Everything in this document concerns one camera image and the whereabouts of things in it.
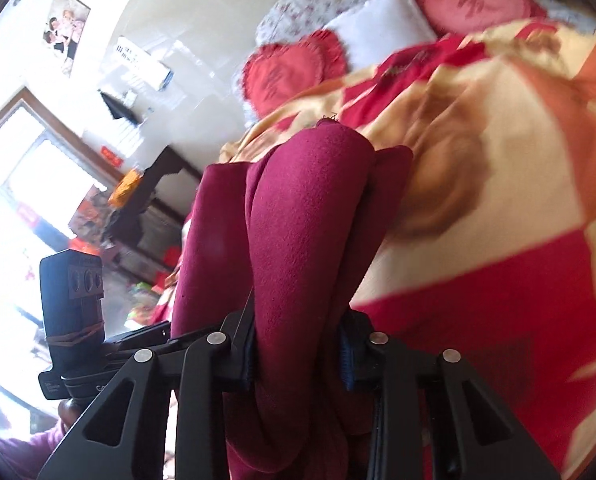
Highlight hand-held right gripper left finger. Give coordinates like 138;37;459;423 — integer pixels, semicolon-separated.
37;287;259;480

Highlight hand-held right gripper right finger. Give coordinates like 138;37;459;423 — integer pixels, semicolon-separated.
339;310;561;480

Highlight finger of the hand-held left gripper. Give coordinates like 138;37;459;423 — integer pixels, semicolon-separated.
103;321;186;358

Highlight maroon garment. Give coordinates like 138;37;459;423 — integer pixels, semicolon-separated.
169;122;415;480

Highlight person's left forearm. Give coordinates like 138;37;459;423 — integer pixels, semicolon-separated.
0;417;71;480

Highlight person's left hand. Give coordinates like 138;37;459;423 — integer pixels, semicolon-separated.
58;398;85;430

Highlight dark wooden cabinet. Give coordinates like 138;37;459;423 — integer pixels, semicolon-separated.
102;146;205;288

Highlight window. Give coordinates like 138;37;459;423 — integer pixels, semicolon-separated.
0;87;126;413

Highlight orange packet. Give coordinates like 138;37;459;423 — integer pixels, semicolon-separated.
108;168;145;209

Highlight red and cream printed blanket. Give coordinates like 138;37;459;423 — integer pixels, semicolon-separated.
150;19;596;480

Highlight red heart pillow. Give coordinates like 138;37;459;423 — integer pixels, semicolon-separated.
409;0;547;37
242;29;349;117

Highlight white pillow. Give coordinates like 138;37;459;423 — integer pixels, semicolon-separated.
324;0;439;72

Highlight black wall item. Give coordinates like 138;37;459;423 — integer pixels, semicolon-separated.
99;91;141;128

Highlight white wall unit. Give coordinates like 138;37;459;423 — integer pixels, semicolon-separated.
114;36;175;92

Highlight wall poster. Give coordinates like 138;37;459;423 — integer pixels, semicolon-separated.
42;0;92;79

